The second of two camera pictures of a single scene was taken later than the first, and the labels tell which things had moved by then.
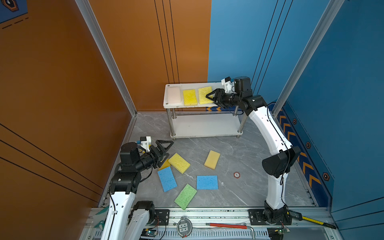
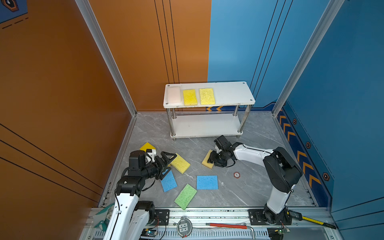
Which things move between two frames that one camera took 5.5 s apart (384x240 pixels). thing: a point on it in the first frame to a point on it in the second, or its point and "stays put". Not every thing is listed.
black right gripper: (218, 92) to (212, 158)
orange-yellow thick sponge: (212, 159) stays put
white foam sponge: (174, 95) stays put
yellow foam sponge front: (189, 97) stays put
